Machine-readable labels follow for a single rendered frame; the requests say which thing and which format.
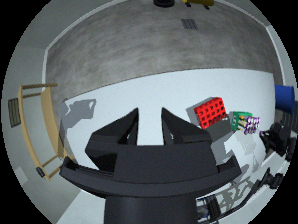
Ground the green tube rack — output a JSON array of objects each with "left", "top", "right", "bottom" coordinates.
[{"left": 231, "top": 111, "right": 253, "bottom": 131}]

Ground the red tube rack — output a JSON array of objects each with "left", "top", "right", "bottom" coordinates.
[{"left": 194, "top": 97, "right": 227, "bottom": 129}]

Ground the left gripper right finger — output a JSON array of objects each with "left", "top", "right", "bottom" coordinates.
[{"left": 161, "top": 107, "right": 212, "bottom": 146}]

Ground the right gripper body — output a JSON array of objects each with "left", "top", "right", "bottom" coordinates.
[{"left": 265, "top": 133, "right": 272, "bottom": 154}]

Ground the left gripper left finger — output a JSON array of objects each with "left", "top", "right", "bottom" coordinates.
[{"left": 89, "top": 108, "right": 139, "bottom": 145}]

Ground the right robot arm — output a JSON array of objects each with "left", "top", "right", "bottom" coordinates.
[{"left": 261, "top": 122, "right": 297, "bottom": 189}]

